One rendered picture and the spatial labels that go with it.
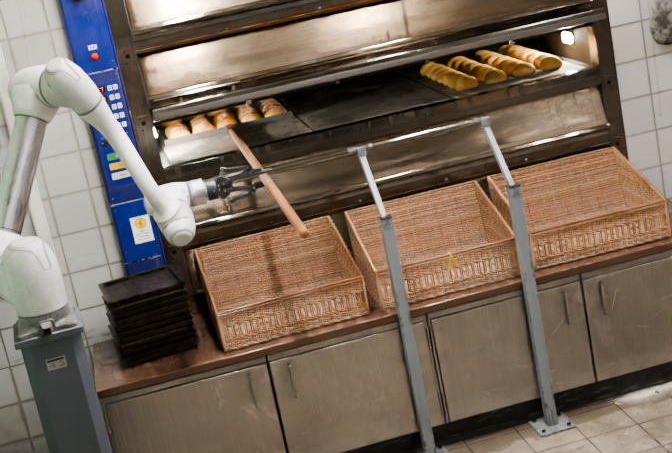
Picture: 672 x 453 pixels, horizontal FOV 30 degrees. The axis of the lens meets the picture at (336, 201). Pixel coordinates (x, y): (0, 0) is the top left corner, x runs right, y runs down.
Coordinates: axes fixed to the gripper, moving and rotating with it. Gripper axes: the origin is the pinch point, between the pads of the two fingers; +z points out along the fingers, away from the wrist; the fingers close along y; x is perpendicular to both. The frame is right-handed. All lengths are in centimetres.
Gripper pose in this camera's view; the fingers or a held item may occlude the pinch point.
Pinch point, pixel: (263, 176)
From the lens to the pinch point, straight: 432.0
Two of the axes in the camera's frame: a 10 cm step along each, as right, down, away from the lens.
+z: 9.6, -2.3, 1.4
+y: 1.9, 9.5, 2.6
